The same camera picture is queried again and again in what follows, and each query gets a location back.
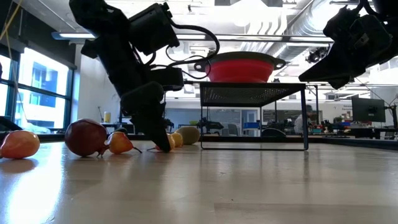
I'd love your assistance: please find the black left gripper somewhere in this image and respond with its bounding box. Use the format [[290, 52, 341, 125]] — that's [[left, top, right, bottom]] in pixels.
[[105, 52, 185, 154]]

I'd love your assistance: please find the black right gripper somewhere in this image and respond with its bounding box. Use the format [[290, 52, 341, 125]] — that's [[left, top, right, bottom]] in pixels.
[[298, 14, 393, 90]]

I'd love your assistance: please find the red collapsible colander bowl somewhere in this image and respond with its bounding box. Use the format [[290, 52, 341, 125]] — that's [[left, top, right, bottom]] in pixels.
[[193, 51, 287, 83]]

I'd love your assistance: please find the olive green round fruit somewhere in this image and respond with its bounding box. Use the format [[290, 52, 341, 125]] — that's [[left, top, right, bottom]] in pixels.
[[175, 125, 201, 146]]

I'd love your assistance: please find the orange pear-shaped fruit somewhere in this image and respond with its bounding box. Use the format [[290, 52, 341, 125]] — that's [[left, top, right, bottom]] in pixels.
[[0, 129, 41, 160]]

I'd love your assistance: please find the black computer monitor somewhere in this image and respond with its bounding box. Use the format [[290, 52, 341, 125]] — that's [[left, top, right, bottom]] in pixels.
[[351, 96, 387, 123]]

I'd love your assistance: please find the person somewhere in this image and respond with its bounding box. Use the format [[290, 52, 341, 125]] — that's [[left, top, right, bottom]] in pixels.
[[294, 104, 315, 135]]

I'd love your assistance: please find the dark red pomegranate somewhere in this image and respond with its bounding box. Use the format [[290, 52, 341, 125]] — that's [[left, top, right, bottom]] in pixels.
[[64, 118, 110, 158]]

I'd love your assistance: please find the black perforated metal shelf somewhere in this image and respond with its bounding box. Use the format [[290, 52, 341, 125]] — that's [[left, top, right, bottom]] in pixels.
[[198, 81, 310, 151]]

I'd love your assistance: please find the long ceiling light strip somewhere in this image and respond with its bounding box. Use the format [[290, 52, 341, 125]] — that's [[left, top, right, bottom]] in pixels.
[[51, 30, 335, 44]]

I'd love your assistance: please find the large window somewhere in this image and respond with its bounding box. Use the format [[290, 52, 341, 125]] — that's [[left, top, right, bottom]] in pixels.
[[0, 46, 75, 131]]

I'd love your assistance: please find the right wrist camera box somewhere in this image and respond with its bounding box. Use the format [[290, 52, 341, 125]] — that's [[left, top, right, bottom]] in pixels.
[[322, 4, 359, 43]]

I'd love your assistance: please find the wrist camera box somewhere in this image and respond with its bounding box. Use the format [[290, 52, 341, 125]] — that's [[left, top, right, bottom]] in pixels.
[[128, 2, 180, 57], [322, 4, 359, 43]]

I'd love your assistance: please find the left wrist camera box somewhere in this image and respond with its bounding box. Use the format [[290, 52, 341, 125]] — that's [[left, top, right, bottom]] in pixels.
[[128, 2, 180, 57]]

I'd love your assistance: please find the black left camera cable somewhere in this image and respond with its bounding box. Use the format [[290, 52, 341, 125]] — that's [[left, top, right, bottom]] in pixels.
[[164, 21, 221, 80]]

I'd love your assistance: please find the yellow cable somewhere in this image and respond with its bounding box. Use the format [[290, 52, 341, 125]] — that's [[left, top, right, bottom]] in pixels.
[[0, 0, 29, 122]]

